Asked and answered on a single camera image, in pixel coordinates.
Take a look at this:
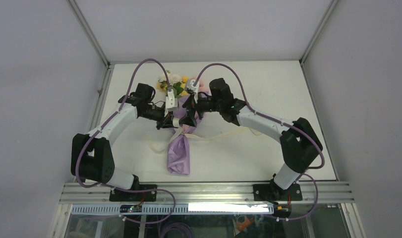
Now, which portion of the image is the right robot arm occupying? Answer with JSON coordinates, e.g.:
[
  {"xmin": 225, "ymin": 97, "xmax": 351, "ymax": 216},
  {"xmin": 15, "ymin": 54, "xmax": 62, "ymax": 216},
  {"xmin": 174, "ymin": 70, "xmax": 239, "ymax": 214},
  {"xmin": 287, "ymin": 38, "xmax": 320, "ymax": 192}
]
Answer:
[{"xmin": 179, "ymin": 78, "xmax": 323, "ymax": 201}]

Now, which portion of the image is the pink fake flower stem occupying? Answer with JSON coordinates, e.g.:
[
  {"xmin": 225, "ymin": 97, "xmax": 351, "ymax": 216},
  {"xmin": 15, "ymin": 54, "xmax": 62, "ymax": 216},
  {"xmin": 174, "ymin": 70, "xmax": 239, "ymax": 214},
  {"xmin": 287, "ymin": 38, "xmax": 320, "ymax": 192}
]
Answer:
[{"xmin": 187, "ymin": 77, "xmax": 210, "ymax": 95}]

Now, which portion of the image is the aluminium front rail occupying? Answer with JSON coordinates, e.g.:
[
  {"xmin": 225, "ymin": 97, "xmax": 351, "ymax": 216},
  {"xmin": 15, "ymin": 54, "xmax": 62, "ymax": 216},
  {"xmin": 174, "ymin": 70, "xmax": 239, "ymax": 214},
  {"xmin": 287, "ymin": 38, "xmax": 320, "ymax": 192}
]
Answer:
[{"xmin": 59, "ymin": 181, "xmax": 354, "ymax": 204}]

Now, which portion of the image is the cream ribbon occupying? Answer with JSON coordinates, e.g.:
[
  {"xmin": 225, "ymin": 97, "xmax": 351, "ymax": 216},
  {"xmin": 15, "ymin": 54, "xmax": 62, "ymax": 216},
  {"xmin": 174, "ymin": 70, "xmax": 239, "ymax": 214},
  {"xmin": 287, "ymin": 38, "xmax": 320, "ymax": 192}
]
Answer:
[{"xmin": 150, "ymin": 118, "xmax": 264, "ymax": 154}]

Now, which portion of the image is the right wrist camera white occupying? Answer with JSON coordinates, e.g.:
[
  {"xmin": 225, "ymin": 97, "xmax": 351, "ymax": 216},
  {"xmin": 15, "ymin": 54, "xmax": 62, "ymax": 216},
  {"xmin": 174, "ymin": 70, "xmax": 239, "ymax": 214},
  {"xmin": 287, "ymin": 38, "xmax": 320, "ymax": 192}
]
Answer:
[{"xmin": 184, "ymin": 79, "xmax": 198, "ymax": 103}]

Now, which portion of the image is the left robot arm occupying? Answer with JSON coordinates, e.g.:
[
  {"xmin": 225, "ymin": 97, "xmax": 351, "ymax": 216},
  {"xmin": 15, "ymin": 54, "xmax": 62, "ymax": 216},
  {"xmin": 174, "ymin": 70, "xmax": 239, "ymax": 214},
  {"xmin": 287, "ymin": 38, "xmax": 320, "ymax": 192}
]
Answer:
[{"xmin": 71, "ymin": 83, "xmax": 179, "ymax": 201}]

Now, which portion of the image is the white fake flower stem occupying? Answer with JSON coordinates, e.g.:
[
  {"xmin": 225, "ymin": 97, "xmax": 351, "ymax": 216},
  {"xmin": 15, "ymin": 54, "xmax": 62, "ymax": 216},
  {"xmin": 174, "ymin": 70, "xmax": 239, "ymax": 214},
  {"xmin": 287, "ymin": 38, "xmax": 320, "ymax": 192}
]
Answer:
[{"xmin": 157, "ymin": 70, "xmax": 182, "ymax": 90}]

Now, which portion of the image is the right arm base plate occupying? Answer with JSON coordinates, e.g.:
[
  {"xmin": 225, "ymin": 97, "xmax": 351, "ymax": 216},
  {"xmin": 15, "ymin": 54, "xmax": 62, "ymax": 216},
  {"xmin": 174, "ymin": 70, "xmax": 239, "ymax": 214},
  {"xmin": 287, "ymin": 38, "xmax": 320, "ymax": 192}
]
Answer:
[{"xmin": 252, "ymin": 183, "xmax": 303, "ymax": 201}]

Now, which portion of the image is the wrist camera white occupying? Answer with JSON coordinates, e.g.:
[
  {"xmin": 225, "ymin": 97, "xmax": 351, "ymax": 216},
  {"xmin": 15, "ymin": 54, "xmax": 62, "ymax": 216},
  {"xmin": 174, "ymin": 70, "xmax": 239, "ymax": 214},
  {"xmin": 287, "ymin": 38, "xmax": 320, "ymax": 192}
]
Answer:
[
  {"xmin": 184, "ymin": 79, "xmax": 198, "ymax": 103},
  {"xmin": 165, "ymin": 89, "xmax": 178, "ymax": 112}
]

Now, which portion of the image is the white led light bar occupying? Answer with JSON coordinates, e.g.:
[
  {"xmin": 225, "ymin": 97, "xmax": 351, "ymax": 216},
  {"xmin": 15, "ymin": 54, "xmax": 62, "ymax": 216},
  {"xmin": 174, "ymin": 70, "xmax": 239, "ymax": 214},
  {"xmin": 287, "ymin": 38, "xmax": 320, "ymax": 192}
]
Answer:
[{"xmin": 188, "ymin": 203, "xmax": 252, "ymax": 213}]

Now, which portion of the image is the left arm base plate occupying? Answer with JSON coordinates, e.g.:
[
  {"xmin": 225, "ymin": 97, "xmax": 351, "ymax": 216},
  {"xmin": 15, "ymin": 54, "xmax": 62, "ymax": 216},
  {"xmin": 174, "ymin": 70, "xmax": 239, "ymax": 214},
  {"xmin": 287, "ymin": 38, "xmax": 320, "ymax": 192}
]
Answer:
[{"xmin": 109, "ymin": 189, "xmax": 157, "ymax": 202}]

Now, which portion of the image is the purple cable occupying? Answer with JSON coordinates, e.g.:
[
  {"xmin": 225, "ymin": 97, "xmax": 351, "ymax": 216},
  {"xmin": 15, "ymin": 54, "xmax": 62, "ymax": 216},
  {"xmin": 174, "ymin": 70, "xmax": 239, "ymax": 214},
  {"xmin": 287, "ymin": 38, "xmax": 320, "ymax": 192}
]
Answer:
[
  {"xmin": 193, "ymin": 63, "xmax": 326, "ymax": 221},
  {"xmin": 74, "ymin": 58, "xmax": 177, "ymax": 225}
]

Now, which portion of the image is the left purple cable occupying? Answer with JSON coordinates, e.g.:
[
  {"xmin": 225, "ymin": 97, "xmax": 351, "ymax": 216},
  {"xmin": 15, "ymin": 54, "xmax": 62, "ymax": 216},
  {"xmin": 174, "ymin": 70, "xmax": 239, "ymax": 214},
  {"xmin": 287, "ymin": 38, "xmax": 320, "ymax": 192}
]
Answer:
[{"xmin": 74, "ymin": 58, "xmax": 177, "ymax": 225}]

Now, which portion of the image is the pink purple wrapping paper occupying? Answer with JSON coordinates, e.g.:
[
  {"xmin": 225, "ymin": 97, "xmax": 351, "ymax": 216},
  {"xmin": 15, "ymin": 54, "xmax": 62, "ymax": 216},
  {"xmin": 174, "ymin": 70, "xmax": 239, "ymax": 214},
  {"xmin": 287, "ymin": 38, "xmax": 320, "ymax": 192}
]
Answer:
[{"xmin": 166, "ymin": 95, "xmax": 205, "ymax": 176}]

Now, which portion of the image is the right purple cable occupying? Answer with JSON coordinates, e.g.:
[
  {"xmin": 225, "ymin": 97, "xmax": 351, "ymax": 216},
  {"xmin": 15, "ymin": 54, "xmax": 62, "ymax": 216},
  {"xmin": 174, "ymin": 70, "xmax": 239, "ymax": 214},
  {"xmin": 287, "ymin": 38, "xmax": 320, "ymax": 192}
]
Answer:
[{"xmin": 193, "ymin": 63, "xmax": 326, "ymax": 221}]

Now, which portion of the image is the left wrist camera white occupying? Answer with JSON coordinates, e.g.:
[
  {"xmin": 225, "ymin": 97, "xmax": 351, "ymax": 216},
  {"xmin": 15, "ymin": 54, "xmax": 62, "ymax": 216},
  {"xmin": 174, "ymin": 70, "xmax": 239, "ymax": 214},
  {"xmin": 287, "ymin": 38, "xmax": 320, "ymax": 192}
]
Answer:
[{"xmin": 165, "ymin": 89, "xmax": 178, "ymax": 112}]

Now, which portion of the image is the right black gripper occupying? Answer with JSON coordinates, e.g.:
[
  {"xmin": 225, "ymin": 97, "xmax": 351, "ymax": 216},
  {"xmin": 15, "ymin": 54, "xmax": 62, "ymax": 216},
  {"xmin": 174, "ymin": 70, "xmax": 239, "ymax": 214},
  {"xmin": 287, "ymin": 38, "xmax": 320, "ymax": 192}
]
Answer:
[{"xmin": 178, "ymin": 91, "xmax": 223, "ymax": 128}]

